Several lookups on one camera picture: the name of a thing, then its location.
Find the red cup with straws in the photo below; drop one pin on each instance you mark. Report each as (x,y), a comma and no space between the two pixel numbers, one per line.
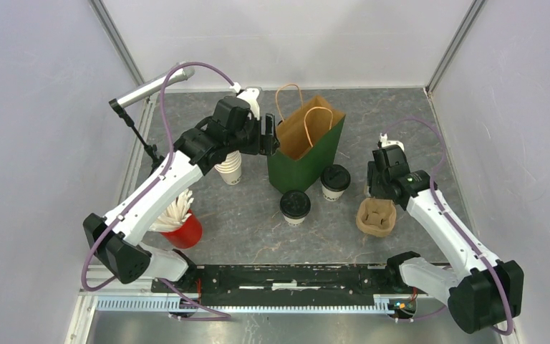
(178,224)

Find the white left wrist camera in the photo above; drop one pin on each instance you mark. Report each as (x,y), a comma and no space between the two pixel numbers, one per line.
(251,95)

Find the white paper coffee cup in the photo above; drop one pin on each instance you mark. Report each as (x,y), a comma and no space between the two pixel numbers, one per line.
(331,195)

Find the silver microphone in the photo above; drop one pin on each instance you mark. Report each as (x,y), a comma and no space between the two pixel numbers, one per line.
(149,88)

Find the brown cardboard cup carriers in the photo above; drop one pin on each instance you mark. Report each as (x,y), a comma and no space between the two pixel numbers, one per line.
(376,217)

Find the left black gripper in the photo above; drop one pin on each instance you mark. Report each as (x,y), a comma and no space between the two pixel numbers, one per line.
(266,143)

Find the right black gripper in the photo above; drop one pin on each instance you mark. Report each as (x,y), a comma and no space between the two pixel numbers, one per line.
(372,175)

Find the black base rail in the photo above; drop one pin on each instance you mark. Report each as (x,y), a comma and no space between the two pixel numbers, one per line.
(294,288)

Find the stack of white paper cups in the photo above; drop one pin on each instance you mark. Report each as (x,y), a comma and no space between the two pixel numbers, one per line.
(230,170)

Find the black coffee cup lid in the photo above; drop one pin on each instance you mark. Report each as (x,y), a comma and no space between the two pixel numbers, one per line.
(335,178)

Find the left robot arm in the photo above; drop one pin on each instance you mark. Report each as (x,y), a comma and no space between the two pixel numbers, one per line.
(236,126)

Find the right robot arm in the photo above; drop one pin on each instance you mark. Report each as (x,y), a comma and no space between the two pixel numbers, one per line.
(479,290)

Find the green paper bag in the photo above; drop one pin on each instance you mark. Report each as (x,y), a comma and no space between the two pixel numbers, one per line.
(309,140)

